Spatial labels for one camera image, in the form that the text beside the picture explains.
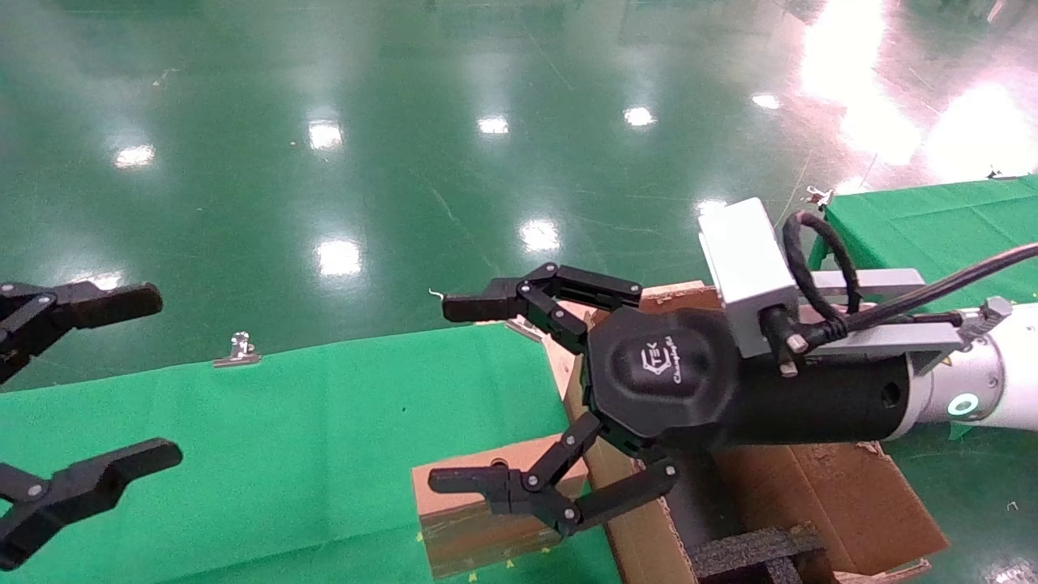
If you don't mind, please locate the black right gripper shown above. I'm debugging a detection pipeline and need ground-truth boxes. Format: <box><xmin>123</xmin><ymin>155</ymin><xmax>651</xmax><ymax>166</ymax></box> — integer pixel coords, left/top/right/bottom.
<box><xmin>427</xmin><ymin>262</ymin><xmax>914</xmax><ymax>538</ymax></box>

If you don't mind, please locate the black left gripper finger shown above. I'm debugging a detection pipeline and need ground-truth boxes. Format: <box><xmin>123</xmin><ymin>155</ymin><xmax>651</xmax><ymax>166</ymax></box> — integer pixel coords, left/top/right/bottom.
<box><xmin>0</xmin><ymin>281</ymin><xmax>164</xmax><ymax>384</ymax></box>
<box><xmin>0</xmin><ymin>438</ymin><xmax>183</xmax><ymax>570</ymax></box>

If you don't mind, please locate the small brown cardboard box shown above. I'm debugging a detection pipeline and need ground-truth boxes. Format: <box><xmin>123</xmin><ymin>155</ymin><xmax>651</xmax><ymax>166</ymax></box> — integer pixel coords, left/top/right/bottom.
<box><xmin>411</xmin><ymin>432</ymin><xmax>589</xmax><ymax>579</ymax></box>

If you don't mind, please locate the large open brown carton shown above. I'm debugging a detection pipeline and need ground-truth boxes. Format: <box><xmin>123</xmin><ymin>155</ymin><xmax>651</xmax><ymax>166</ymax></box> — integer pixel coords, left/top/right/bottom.
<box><xmin>539</xmin><ymin>280</ymin><xmax>950</xmax><ymax>584</ymax></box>

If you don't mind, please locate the large green tablecloth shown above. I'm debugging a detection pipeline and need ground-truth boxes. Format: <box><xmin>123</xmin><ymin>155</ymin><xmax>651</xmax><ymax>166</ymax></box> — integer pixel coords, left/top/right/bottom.
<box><xmin>0</xmin><ymin>323</ymin><xmax>625</xmax><ymax>584</ymax></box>

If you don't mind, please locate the black foam insert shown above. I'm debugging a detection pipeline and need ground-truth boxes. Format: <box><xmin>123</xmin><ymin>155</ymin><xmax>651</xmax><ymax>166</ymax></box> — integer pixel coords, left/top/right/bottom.
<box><xmin>688</xmin><ymin>523</ymin><xmax>828</xmax><ymax>584</ymax></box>

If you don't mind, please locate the small green tablecloth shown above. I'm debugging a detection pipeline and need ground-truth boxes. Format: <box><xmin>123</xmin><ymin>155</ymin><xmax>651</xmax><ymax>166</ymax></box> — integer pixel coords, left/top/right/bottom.
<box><xmin>809</xmin><ymin>174</ymin><xmax>1038</xmax><ymax>443</ymax></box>

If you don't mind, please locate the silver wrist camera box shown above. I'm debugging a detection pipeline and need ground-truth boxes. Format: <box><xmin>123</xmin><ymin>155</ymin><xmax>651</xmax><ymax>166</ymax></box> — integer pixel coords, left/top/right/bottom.
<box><xmin>697</xmin><ymin>197</ymin><xmax>801</xmax><ymax>359</ymax></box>

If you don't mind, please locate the silver camera mounting bracket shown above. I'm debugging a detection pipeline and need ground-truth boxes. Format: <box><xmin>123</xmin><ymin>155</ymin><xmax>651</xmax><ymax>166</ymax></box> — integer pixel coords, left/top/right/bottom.
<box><xmin>799</xmin><ymin>269</ymin><xmax>1014</xmax><ymax>376</ymax></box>

